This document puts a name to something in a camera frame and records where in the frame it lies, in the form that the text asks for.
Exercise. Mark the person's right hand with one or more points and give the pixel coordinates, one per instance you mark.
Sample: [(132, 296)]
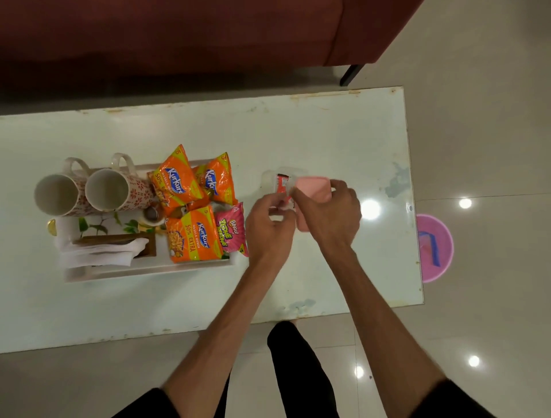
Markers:
[(333, 224)]

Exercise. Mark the person's left hand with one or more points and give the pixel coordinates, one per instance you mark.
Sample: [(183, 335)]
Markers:
[(269, 234)]

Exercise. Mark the person's left fingers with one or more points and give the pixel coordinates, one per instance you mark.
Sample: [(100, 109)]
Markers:
[(274, 202)]

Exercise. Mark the person's right fingers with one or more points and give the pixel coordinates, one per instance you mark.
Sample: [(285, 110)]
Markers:
[(346, 193)]

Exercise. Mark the small white red sachet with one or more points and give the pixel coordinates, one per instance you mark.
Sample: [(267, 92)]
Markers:
[(287, 202)]

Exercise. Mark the pink plastic lid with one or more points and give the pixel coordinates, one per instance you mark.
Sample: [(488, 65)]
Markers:
[(313, 187)]

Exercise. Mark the person's left forearm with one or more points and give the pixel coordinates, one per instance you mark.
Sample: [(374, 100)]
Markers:
[(224, 331)]

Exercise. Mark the person's right forearm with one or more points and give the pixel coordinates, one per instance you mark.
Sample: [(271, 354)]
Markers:
[(383, 331)]

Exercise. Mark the pink snack packet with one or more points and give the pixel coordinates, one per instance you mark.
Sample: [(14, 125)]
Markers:
[(230, 232)]

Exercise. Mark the small orange snack packet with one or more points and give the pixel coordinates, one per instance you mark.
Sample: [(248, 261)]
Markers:
[(217, 178)]

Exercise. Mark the orange snack packet yellow stripe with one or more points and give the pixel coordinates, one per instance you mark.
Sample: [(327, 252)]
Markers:
[(193, 237)]

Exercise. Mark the large orange snack packet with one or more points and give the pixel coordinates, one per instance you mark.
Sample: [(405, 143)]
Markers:
[(176, 181)]

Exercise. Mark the pink plastic bin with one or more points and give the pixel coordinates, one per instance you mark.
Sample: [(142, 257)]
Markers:
[(443, 254)]

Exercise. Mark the black sofa leg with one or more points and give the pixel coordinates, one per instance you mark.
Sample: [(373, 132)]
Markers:
[(351, 75)]

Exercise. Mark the small round jar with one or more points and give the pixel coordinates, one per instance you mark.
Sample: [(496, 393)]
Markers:
[(153, 214)]

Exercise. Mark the white floral tray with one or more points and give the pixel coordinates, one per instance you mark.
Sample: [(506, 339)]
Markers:
[(142, 271)]

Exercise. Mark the wooden napkin holder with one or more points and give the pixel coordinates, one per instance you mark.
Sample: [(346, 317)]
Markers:
[(116, 240)]

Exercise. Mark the white mug with red pattern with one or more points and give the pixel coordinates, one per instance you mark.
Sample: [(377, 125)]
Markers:
[(112, 189), (58, 193)]

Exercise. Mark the person's black trouser leg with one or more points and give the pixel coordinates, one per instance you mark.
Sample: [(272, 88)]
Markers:
[(301, 374)]

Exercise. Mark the white paper napkins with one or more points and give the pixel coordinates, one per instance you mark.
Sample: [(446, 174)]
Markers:
[(94, 254)]

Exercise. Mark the dark red sofa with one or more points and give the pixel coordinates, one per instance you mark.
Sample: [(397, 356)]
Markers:
[(172, 38)]

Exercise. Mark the person's black right sleeve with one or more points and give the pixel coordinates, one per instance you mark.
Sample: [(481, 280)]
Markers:
[(452, 402)]

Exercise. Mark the person's black sleeve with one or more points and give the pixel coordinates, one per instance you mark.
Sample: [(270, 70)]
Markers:
[(452, 402), (146, 404)]

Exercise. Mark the person's black left sleeve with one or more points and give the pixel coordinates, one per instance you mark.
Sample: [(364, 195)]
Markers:
[(146, 404)]

